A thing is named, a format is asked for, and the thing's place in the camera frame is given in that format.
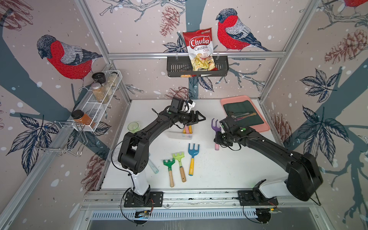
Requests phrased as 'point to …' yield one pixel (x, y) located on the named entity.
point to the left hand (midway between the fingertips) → (204, 118)
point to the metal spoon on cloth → (234, 116)
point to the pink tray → (260, 127)
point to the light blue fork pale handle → (153, 167)
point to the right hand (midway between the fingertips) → (213, 139)
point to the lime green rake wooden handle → (179, 157)
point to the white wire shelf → (95, 109)
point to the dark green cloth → (237, 108)
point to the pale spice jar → (112, 78)
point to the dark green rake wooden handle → (169, 164)
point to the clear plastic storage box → (185, 133)
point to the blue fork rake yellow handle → (193, 152)
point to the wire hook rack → (65, 137)
